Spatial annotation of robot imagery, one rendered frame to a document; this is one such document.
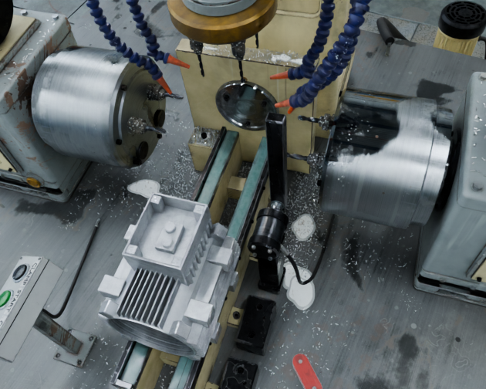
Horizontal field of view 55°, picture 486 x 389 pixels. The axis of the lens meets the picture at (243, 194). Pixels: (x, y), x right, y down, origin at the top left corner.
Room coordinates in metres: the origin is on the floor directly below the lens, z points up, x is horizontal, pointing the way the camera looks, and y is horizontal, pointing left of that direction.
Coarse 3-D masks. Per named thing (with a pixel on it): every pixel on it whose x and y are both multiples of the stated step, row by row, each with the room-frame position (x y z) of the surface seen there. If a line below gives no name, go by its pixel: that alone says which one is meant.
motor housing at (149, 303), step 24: (216, 240) 0.40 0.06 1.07; (120, 264) 0.38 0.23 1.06; (144, 288) 0.31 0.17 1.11; (168, 288) 0.31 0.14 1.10; (192, 288) 0.31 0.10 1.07; (216, 288) 0.32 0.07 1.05; (120, 312) 0.28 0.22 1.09; (144, 312) 0.27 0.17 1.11; (168, 312) 0.27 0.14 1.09; (216, 312) 0.28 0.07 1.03; (144, 336) 0.29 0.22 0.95; (168, 336) 0.28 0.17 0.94; (192, 336) 0.24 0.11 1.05
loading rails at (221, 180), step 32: (224, 128) 0.78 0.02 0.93; (224, 160) 0.69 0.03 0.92; (256, 160) 0.67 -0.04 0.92; (224, 192) 0.65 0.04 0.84; (256, 192) 0.58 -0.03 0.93; (224, 320) 0.33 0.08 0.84; (128, 352) 0.27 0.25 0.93; (160, 352) 0.29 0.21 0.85; (128, 384) 0.21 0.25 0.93; (192, 384) 0.20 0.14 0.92
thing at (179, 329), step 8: (216, 224) 0.41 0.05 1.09; (216, 232) 0.40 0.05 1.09; (224, 232) 0.40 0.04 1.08; (104, 304) 0.30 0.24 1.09; (112, 304) 0.30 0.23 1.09; (104, 312) 0.29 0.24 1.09; (112, 312) 0.29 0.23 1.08; (176, 320) 0.26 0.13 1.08; (176, 328) 0.24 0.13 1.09; (184, 328) 0.24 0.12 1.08; (176, 336) 0.24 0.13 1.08; (184, 336) 0.23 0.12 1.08
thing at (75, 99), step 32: (64, 64) 0.80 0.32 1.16; (96, 64) 0.78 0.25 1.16; (128, 64) 0.77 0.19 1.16; (32, 96) 0.77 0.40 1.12; (64, 96) 0.73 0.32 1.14; (96, 96) 0.71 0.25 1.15; (128, 96) 0.73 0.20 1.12; (160, 96) 0.77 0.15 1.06; (64, 128) 0.70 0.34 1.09; (96, 128) 0.67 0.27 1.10; (128, 128) 0.69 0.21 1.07; (96, 160) 0.67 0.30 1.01; (128, 160) 0.66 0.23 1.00
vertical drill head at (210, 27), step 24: (168, 0) 0.70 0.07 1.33; (192, 0) 0.66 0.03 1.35; (216, 0) 0.65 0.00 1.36; (240, 0) 0.64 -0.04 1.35; (264, 0) 0.66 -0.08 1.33; (192, 24) 0.63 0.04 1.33; (216, 24) 0.62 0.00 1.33; (240, 24) 0.61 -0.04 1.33; (264, 24) 0.63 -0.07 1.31; (192, 48) 0.67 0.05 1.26; (240, 48) 0.63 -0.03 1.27; (240, 72) 0.64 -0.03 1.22
